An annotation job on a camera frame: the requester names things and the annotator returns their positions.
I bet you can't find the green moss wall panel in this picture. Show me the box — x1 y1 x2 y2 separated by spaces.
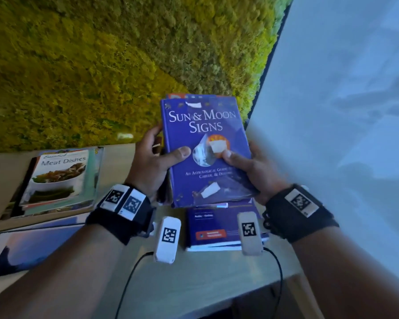
0 0 293 153

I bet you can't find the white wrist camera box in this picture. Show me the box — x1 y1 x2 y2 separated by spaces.
153 216 182 265
236 211 264 256

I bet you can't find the person's right forearm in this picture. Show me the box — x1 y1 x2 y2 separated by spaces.
292 226 399 319

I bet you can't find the blue book large white lettering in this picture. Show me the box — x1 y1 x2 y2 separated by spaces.
155 137 175 207

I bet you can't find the colourful striped book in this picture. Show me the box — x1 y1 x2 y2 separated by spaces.
166 93 227 99

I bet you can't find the person's left hand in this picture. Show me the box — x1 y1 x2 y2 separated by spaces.
125 122 192 198

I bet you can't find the person's right hand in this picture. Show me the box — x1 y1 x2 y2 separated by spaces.
222 141 290 206

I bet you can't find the large blue photo folder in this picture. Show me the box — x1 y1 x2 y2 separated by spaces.
0 212 90 280

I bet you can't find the black camera cable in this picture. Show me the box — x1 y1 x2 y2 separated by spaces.
114 251 155 319
262 247 284 319

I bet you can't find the Meat Dishes cookbook pile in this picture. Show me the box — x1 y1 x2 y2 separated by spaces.
0 146 104 220

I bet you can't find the person's left forearm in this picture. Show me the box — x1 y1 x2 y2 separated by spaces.
0 224 125 319

